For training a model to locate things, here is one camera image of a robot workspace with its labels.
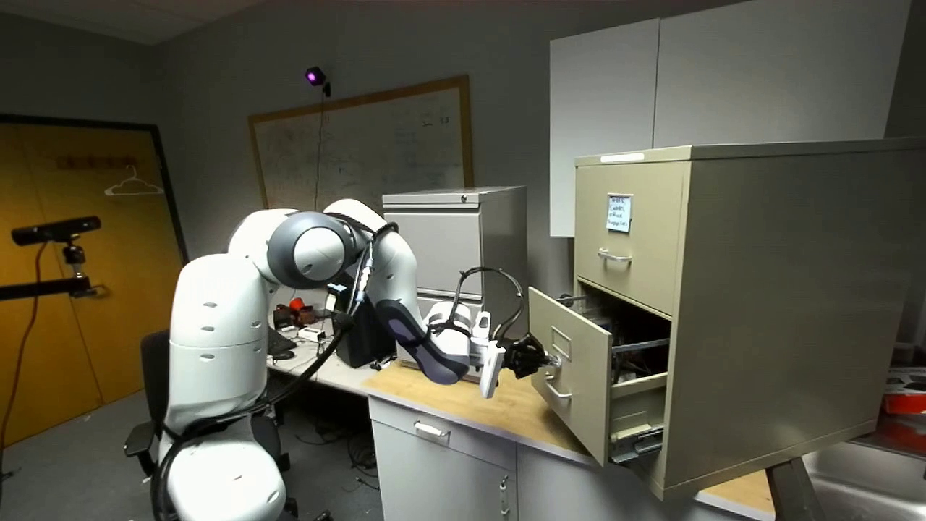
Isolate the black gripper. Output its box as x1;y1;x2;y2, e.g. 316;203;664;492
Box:
499;335;557;381

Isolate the beige cabinet drawer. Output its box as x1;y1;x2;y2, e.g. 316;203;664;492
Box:
527;282;673;469

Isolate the beige drawer with label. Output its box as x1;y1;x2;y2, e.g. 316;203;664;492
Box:
573;155;693;322

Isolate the grey lateral file cabinet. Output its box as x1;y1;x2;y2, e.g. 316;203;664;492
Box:
379;183;528;327

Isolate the white paper drawer label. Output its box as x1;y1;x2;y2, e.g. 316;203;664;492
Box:
602;191;637;236

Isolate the beige metal file cabinet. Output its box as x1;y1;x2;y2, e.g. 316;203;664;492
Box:
527;135;926;507

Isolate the wooden top desk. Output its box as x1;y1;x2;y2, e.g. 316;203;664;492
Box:
365;352;777;521

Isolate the wood-framed whiteboard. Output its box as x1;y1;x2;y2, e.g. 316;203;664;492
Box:
245;73;478;217

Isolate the webcam with purple light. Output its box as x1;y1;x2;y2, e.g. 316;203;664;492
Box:
301;64;336;100

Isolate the red and white container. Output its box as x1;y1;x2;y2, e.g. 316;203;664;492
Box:
880;361;926;456

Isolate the black chair behind robot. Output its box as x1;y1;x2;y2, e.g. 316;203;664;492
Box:
120;327;295;521

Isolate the yellow wooden door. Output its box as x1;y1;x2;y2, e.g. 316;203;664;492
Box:
0;112;191;449

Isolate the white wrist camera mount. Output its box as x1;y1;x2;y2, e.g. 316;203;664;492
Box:
473;310;505;403

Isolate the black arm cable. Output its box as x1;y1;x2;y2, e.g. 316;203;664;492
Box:
449;264;528;340

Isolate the narrow white wall cabinet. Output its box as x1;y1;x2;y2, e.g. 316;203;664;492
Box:
547;18;661;241

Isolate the wide white wall cabinet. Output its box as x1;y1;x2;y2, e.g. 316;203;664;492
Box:
650;0;915;151

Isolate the wire clothes hanger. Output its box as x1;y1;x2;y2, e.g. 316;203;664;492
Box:
101;165;166;203

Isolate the black camera support arm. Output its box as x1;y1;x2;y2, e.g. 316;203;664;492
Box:
0;241;109;304

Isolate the black camera bar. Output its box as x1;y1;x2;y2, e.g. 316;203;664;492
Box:
9;214;104;248

